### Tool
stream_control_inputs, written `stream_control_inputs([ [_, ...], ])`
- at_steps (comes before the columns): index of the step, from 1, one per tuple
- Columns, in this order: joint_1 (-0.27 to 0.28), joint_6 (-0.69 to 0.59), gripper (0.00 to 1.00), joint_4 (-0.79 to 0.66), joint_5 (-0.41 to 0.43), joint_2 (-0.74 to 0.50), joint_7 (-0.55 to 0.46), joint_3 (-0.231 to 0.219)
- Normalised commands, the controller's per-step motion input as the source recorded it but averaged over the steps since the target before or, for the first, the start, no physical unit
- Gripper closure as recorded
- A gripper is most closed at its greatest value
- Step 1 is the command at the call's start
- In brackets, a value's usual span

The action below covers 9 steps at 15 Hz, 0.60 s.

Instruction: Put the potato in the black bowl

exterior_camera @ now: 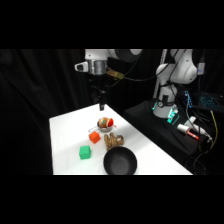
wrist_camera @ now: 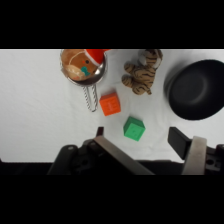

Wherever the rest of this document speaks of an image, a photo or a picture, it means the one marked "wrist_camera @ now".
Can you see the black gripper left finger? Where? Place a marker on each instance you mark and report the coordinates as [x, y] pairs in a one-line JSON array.
[[116, 154]]

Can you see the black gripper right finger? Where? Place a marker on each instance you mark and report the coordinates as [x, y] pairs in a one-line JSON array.
[[188, 150]]

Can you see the black bowl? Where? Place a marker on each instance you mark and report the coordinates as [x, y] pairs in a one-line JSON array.
[[198, 90]]

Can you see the green cube block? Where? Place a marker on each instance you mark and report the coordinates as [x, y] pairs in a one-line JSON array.
[[134, 128]]

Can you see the orange cube block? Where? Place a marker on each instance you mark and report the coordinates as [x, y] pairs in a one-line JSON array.
[[110, 104]]

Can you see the striped tiger plush toy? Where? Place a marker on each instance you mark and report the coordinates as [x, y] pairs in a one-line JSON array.
[[142, 74]]

